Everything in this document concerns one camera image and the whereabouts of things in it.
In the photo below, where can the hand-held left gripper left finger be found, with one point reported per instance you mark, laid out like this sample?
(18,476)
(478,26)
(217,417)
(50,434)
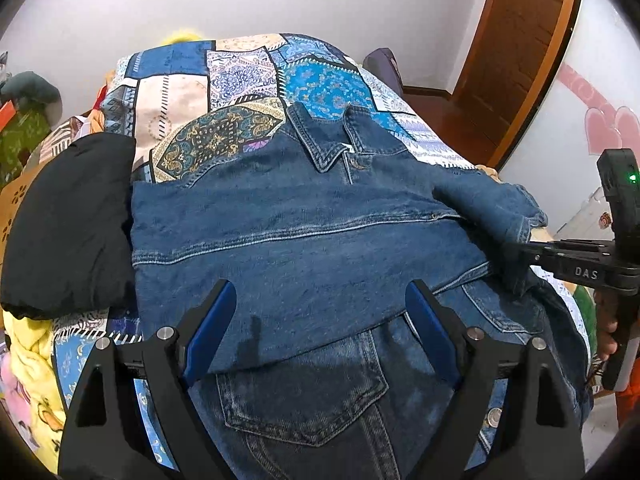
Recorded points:
(215,330)

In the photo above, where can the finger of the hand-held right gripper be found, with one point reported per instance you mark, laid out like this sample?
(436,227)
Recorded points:
(565,270)

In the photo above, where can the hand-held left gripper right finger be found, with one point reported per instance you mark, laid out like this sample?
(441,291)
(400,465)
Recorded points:
(430,330)

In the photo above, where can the blue denim jacket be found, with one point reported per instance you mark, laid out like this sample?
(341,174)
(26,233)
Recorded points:
(300,240)

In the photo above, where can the person's right hand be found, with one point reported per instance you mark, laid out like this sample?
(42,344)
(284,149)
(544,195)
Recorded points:
(607,330)

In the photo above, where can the black folded garment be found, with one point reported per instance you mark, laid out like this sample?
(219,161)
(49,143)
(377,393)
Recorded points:
(70,225)

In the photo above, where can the yellow cartoon blanket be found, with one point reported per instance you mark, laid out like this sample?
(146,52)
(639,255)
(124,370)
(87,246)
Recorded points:
(25,375)

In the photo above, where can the brown wooden door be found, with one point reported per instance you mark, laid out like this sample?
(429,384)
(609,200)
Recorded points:
(520,50)

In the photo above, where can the orange printed cloth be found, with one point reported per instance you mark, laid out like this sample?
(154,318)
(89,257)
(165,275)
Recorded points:
(92,122)

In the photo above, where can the striped patterned cloth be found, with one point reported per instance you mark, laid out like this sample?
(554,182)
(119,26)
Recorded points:
(60,137)

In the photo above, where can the blue patchwork quilt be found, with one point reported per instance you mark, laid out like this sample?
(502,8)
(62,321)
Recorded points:
(240,80)

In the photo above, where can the grey bag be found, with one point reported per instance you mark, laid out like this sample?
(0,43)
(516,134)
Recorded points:
(382,65)

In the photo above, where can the green patterned cloth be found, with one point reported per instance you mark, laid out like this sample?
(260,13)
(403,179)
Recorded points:
(22,140)

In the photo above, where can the yellow fuzzy object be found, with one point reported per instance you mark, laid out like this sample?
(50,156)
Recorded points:
(180,37)

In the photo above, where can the orange box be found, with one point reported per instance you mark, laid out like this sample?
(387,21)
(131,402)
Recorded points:
(6,115)

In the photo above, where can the dark green pillow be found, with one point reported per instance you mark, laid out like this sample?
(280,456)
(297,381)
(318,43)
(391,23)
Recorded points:
(30,90)

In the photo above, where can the pile of clutter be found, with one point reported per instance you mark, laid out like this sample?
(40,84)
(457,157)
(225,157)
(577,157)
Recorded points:
(4,67)

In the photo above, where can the pink heart wall sticker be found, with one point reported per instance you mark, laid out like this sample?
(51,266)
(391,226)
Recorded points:
(610,125)

